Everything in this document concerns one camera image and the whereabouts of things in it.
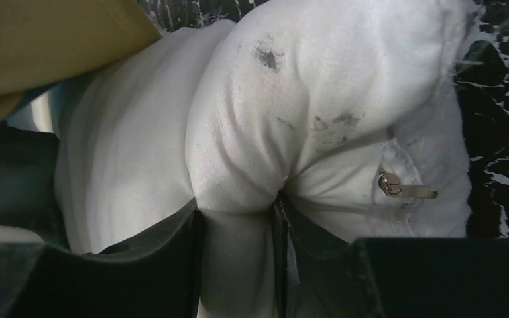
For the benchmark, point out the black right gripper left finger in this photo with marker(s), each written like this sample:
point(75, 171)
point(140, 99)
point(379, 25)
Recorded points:
point(152, 274)

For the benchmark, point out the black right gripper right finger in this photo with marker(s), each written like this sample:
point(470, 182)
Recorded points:
point(319, 275)

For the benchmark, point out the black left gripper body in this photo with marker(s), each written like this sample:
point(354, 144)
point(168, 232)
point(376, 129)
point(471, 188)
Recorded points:
point(27, 166)

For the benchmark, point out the blue beige white pillowcase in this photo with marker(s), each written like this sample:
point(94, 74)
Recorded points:
point(44, 42)

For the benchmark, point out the white pillow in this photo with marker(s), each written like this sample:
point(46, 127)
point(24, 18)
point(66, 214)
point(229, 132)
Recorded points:
point(312, 98)

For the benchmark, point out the metal pillow zipper pull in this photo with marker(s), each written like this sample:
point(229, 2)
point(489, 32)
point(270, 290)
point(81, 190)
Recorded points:
point(391, 186)

